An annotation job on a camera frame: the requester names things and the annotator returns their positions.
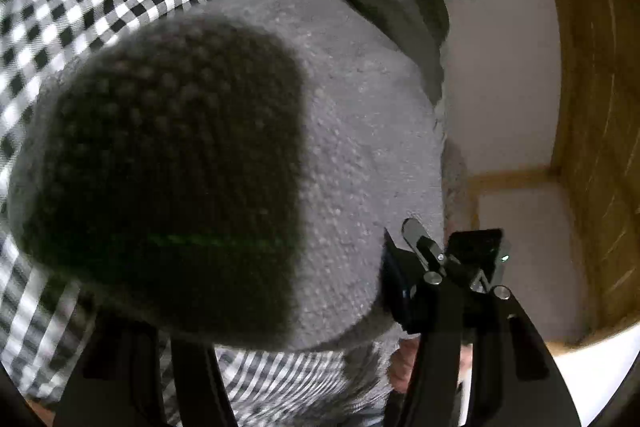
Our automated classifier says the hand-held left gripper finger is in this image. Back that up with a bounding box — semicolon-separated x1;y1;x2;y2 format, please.
382;227;583;427

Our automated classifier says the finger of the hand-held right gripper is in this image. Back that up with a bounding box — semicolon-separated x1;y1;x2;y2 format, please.
402;217;447;275

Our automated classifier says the grey knitted sweater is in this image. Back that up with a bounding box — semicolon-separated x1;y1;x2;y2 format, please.
6;0;468;355

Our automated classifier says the person's right hand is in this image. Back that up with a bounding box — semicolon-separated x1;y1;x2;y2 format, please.
387;336;427;394

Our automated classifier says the wooden skirting board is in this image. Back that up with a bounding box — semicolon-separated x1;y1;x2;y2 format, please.
466;163;558;198

